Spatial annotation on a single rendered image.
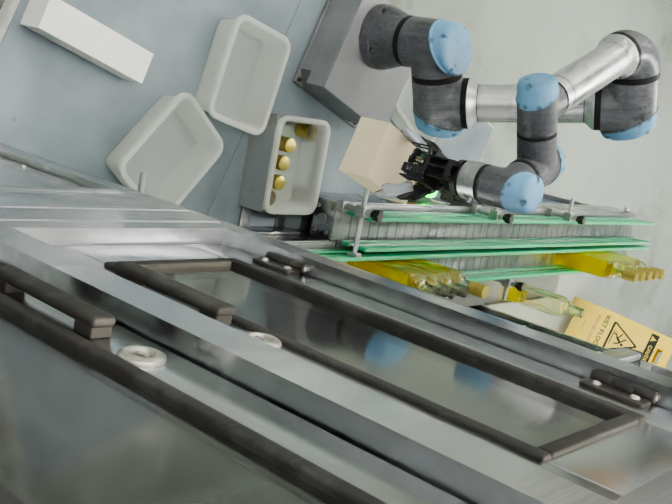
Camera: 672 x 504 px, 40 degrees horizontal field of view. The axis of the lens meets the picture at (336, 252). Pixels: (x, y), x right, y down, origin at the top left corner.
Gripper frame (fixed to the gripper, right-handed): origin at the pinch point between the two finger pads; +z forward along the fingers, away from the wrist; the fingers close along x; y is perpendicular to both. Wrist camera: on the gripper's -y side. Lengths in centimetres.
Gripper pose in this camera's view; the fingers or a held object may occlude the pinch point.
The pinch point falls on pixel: (389, 162)
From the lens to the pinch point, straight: 191.6
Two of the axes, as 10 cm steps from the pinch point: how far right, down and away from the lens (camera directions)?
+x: -3.9, 9.2, -0.8
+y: -5.5, -3.0, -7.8
